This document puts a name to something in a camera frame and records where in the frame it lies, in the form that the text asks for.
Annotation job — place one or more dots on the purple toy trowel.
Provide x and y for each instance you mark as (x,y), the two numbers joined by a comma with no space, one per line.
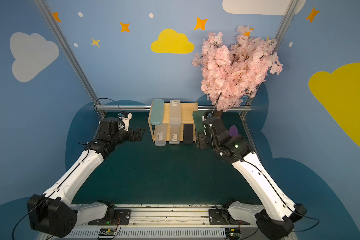
(233,131)

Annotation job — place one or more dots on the teal pencil case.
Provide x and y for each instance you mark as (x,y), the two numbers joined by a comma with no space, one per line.
(157,112)

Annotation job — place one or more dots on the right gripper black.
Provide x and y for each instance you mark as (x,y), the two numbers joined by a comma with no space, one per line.
(204,139)

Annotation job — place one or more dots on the left aluminium frame post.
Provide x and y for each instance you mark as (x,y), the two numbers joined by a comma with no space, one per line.
(47,14)

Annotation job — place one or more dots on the tall frosted grey pencil case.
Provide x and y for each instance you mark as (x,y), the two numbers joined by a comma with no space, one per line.
(175,112)

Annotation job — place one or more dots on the frosted pencil case with label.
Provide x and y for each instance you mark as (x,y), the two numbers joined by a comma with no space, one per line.
(175,134)

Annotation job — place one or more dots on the light wooden shelf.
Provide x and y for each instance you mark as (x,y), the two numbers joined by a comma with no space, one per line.
(187,110)

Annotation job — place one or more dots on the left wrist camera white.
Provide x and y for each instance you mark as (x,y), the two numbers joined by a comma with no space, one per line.
(124,120)

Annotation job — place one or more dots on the clear rounded pencil case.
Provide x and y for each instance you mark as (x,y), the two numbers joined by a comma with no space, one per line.
(161,135)

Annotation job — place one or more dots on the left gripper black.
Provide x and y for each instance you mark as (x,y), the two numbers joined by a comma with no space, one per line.
(133,135)

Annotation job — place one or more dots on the black pencil case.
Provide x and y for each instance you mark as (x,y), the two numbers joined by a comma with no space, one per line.
(188,134)

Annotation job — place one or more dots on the pink cherry blossom tree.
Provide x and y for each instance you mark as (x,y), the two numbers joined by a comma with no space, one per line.
(230,73)

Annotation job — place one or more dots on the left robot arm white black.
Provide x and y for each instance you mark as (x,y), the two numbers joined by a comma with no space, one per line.
(78,177)

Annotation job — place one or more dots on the dark green pencil case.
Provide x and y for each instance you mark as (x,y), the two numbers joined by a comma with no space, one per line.
(198,117)

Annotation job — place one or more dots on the aluminium frame rail back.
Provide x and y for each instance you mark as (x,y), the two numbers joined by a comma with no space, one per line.
(148,108)

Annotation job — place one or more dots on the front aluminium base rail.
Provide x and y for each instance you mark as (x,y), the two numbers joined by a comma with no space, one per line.
(188,216)

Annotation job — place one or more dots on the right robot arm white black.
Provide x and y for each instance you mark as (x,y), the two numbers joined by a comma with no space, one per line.
(258,177)

